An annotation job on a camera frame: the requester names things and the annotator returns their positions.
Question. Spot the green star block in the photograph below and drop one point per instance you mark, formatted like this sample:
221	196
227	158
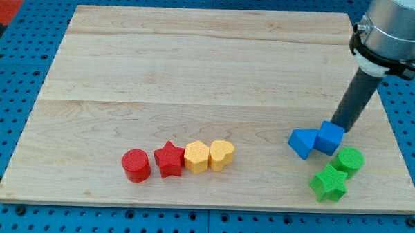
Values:
329	184

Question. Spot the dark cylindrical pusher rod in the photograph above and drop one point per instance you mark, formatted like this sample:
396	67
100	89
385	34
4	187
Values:
355	99

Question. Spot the blue cube block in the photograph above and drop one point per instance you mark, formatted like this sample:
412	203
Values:
328	138

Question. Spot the wooden board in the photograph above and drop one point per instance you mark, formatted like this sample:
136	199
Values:
126	78

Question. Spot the green cylinder block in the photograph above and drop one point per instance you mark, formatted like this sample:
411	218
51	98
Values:
348	160

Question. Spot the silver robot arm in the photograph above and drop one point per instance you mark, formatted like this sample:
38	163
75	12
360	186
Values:
383	41

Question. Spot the yellow hexagon block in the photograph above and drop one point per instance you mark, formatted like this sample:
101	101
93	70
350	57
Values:
197	155

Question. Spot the red cylinder block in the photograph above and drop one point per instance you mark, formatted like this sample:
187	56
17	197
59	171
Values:
136	165

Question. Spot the blue triangle block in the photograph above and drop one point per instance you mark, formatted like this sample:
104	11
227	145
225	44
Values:
302	141

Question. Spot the red star block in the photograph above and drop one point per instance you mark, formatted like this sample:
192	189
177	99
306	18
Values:
170	160

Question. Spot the yellow heart block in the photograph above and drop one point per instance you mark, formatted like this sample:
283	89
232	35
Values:
221	154

